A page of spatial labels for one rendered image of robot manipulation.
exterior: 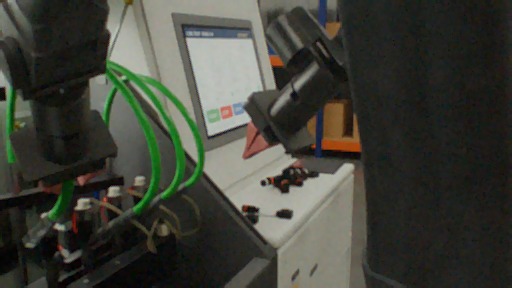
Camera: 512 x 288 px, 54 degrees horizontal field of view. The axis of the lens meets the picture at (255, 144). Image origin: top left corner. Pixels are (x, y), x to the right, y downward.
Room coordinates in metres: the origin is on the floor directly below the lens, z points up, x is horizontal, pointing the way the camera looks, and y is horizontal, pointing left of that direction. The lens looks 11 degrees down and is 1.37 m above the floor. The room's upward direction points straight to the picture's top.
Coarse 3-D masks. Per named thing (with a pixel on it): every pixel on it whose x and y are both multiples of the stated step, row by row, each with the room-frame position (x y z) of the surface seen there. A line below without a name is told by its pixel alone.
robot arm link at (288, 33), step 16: (288, 16) 0.69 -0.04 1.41; (304, 16) 0.68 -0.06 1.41; (272, 32) 0.69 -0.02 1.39; (288, 32) 0.67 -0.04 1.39; (304, 32) 0.67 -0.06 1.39; (320, 32) 0.66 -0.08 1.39; (272, 48) 0.70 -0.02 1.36; (288, 48) 0.67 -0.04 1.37; (336, 48) 0.62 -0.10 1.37; (288, 64) 0.68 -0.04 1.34
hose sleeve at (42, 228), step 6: (48, 216) 0.61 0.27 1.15; (42, 222) 0.62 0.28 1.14; (48, 222) 0.61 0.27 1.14; (54, 222) 0.61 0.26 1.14; (36, 228) 0.63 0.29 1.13; (42, 228) 0.62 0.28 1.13; (48, 228) 0.62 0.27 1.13; (30, 234) 0.65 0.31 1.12; (36, 234) 0.64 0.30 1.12; (42, 234) 0.64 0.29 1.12; (30, 240) 0.65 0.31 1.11; (36, 240) 0.65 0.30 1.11
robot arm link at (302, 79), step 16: (304, 48) 0.66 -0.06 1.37; (320, 48) 0.66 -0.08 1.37; (304, 64) 0.69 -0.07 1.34; (320, 64) 0.64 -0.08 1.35; (336, 64) 0.65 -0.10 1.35; (304, 80) 0.65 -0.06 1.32; (320, 80) 0.63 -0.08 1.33; (336, 80) 0.64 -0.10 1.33; (304, 96) 0.65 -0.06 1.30; (320, 96) 0.64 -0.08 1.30
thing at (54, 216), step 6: (72, 180) 0.59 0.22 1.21; (66, 186) 0.58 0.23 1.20; (72, 186) 0.59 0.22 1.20; (66, 192) 0.59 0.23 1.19; (72, 192) 0.59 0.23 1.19; (60, 198) 0.59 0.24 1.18; (66, 198) 0.59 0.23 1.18; (60, 204) 0.59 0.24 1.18; (66, 204) 0.60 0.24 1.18; (54, 210) 0.60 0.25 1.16; (60, 210) 0.60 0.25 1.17; (54, 216) 0.61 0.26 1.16; (60, 216) 0.61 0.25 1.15
